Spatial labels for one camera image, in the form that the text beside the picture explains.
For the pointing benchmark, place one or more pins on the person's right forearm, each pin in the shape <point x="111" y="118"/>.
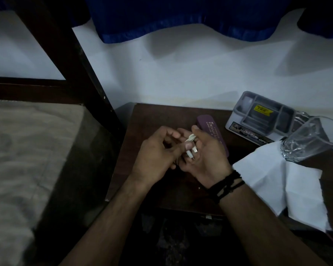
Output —
<point x="266" y="232"/>

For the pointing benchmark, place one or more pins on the blue curtain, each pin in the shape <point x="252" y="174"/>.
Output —
<point x="183" y="16"/>

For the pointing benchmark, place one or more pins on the clear plastic organizer box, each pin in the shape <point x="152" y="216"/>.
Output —
<point x="262" y="119"/>

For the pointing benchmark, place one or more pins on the dark wooden bed frame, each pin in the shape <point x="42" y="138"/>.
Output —
<point x="61" y="52"/>

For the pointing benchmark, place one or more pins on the person's right thumb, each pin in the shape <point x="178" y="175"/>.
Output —
<point x="200" y="133"/>

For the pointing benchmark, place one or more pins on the person's left forearm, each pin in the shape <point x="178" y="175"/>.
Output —
<point x="108" y="227"/>

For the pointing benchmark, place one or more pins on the black thread wristband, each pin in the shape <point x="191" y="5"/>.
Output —
<point x="224" y="186"/>

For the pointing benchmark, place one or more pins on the white paper sheet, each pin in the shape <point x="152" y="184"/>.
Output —
<point x="277" y="180"/>

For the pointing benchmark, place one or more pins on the person's left thumb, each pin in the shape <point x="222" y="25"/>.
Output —
<point x="184" y="148"/>

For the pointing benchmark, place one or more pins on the mattress with beige sheet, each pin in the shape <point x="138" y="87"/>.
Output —
<point x="25" y="163"/>

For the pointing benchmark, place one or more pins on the purple rectangular case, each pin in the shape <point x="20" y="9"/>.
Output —
<point x="211" y="126"/>

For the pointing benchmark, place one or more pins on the person's left hand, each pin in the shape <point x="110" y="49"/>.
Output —
<point x="151" y="159"/>

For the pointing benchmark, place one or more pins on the person's right hand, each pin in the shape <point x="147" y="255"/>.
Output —
<point x="211" y="160"/>

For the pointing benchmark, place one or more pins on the clear drinking glass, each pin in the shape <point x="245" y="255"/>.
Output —
<point x="308" y="142"/>

